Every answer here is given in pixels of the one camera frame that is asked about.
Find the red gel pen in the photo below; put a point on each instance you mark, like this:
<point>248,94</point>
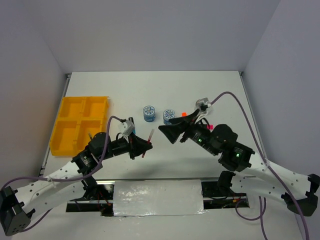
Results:
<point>148,143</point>

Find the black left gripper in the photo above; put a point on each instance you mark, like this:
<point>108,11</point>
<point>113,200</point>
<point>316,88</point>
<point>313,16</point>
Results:
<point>138,146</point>

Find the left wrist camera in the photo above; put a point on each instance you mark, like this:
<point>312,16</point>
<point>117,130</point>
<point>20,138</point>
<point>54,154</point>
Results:
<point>126,128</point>

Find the pink capped black highlighter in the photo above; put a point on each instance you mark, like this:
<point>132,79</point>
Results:
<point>210,127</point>

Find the blue round jar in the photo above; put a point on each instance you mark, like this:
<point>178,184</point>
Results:
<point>167,115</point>
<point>149,113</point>

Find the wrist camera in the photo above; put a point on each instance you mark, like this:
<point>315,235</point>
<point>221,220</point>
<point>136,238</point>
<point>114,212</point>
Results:
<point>202,115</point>
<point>126,128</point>

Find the blue capped black highlighter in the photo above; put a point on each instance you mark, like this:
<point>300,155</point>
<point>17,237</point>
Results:
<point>133,124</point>

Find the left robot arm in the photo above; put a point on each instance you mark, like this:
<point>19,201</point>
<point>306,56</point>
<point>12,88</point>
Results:
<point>73,181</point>

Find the yellow compartment tray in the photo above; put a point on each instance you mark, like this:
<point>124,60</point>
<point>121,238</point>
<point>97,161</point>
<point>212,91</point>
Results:
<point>78,116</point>

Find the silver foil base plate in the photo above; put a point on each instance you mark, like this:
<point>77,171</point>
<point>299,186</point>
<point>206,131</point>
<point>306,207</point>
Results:
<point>158,198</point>

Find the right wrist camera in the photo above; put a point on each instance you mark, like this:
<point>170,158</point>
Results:
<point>202,115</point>

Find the white tape roll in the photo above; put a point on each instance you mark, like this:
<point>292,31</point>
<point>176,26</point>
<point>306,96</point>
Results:
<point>202,104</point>

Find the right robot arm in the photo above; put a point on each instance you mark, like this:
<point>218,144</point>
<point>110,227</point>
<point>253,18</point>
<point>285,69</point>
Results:
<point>245,170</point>

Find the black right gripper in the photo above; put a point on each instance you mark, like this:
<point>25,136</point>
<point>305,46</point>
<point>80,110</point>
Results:
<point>181,124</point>

